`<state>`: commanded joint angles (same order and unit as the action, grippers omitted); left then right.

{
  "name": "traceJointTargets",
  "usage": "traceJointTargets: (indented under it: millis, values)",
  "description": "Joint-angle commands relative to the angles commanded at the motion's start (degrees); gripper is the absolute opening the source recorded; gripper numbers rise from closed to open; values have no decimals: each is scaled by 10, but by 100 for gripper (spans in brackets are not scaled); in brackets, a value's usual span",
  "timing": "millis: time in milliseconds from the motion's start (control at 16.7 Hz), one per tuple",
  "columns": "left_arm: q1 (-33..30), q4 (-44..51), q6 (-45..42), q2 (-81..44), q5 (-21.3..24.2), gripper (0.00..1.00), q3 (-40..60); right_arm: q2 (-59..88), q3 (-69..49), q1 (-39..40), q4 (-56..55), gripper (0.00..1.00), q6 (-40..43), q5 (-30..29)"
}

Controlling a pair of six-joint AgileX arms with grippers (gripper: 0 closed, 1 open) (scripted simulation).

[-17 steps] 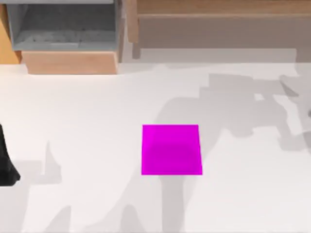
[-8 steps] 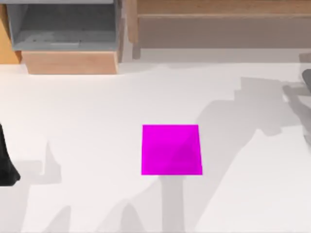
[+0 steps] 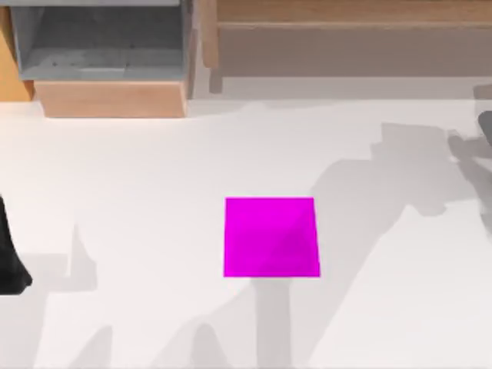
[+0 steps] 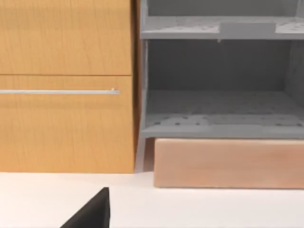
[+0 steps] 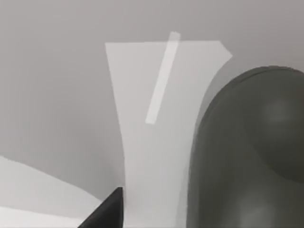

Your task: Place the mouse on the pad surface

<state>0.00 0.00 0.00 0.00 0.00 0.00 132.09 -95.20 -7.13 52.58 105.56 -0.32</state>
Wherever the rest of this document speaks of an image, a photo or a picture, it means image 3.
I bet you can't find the flat magenta square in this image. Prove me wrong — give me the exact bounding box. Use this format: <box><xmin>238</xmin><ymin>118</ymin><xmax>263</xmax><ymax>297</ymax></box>
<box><xmin>223</xmin><ymin>196</ymin><xmax>321</xmax><ymax>278</ymax></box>

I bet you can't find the pale wooden drawer front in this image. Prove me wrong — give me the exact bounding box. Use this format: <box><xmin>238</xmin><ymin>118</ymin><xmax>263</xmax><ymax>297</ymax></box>
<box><xmin>33</xmin><ymin>79</ymin><xmax>188</xmax><ymax>118</ymax></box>

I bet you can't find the dark grey object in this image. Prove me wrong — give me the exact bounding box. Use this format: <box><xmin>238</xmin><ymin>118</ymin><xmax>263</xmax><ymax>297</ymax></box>
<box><xmin>477</xmin><ymin>110</ymin><xmax>492</xmax><ymax>148</ymax></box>

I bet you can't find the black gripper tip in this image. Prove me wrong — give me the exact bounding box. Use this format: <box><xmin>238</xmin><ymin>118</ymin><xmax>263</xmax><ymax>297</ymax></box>
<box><xmin>0</xmin><ymin>195</ymin><xmax>33</xmax><ymax>297</ymax></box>

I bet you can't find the wooden cupboard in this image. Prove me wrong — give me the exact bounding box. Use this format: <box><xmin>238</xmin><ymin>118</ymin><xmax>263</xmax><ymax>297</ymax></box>
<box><xmin>0</xmin><ymin>5</ymin><xmax>36</xmax><ymax>103</ymax></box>

